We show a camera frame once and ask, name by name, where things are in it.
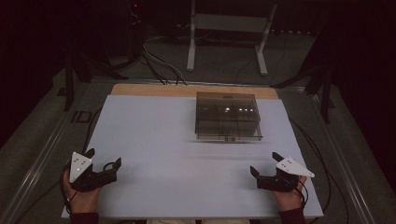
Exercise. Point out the metal floor rail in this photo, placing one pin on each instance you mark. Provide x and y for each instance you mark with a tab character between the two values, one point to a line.
37	168
342	161

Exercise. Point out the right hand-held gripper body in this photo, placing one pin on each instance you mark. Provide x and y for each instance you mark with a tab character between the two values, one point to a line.
280	183

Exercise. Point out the person's right hand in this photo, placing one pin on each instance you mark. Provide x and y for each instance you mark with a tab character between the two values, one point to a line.
290	199

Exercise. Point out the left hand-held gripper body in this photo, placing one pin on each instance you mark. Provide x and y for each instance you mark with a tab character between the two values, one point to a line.
80	166

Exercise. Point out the dark device with red light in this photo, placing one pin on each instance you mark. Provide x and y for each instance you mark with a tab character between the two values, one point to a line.
136	28

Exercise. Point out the person's left hand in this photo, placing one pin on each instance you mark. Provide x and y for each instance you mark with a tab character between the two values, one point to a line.
81	200

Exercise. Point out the white table mat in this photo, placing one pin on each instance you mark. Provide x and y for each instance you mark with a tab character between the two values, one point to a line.
162	155

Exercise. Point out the dark metal stand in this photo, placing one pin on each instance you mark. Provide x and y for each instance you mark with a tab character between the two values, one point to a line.
69	87
325	93

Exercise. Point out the wooden table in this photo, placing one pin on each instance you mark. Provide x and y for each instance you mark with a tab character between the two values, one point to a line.
155	90

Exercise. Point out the smoky clear plastic drawer box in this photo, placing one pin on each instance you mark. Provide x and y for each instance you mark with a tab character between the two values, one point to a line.
227	116

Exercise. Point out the white metal stand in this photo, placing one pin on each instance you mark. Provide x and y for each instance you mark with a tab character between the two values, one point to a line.
230	23

